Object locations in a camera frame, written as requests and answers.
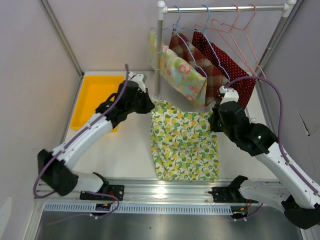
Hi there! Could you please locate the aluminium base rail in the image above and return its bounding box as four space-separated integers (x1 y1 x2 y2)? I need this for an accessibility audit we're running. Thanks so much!
33 176 306 208

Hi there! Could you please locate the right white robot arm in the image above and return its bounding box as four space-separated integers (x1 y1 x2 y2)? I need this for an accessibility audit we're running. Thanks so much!
208 101 320 230

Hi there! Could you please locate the pastel floral skirt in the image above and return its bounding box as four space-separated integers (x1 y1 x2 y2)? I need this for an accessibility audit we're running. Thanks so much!
159 43 207 108

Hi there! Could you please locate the red plaid skirt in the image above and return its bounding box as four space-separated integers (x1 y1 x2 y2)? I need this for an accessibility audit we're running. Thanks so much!
169 31 229 107

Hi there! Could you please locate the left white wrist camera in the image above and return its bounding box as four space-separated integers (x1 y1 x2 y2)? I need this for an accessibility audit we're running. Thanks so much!
128 71 147 93

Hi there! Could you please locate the blue wire hanger left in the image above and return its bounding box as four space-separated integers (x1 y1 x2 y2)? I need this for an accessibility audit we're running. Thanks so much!
172 5 208 80

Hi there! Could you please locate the metal clothes rack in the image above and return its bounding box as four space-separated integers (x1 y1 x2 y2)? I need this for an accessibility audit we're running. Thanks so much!
153 0 303 100

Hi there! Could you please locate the red polka dot skirt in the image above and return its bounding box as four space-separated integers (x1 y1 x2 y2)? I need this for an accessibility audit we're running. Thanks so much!
192 31 256 108

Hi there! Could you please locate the lemon print cloth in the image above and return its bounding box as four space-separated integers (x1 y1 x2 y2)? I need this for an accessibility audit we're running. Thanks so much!
150 100 219 181

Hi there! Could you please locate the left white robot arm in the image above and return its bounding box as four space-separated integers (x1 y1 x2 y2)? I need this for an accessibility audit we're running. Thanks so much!
37 73 155 200

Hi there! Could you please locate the blue wire hanger right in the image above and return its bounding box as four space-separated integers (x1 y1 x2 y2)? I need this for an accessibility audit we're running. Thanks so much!
201 4 231 81

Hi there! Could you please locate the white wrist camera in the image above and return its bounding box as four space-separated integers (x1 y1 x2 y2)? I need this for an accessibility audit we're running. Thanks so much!
128 71 147 93
219 86 239 105

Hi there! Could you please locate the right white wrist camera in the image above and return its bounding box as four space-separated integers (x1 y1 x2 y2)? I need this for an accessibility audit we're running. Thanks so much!
219 86 239 105

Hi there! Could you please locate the white slotted cable duct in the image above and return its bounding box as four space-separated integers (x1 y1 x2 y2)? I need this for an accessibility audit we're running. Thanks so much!
44 201 244 216

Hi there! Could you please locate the yellow plastic tray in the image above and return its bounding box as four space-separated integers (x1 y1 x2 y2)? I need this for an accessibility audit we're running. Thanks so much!
70 74 125 130

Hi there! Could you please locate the blue wire hanger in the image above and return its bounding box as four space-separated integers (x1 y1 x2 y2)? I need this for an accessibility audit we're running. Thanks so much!
201 4 231 81
172 5 208 80

